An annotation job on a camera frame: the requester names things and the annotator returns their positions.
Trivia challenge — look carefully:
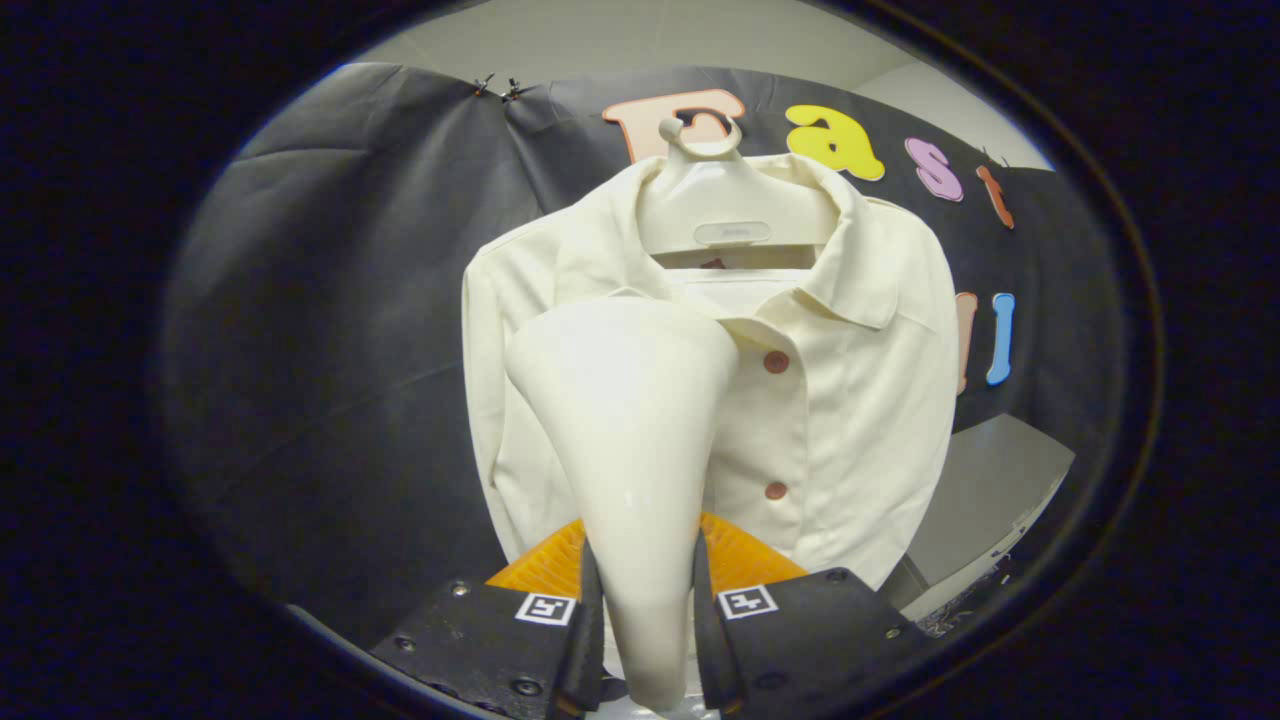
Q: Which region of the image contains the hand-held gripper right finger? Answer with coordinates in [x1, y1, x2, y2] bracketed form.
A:
[692, 512, 936, 716]

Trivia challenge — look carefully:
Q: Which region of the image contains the grey drawer cabinet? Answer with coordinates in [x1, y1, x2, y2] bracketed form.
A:
[885, 412, 1076, 621]

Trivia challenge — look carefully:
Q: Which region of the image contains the cream button-up shirt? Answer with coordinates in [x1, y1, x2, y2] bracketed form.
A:
[460, 152, 961, 591]

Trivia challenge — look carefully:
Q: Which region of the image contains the white plastic clothes hanger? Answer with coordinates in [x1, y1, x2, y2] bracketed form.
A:
[636, 115, 841, 271]

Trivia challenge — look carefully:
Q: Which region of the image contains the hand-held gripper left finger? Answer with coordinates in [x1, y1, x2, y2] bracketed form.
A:
[368, 517, 606, 719]

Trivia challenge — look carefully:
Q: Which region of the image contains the white garment steamer head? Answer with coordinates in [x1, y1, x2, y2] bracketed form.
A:
[505, 297, 741, 713]

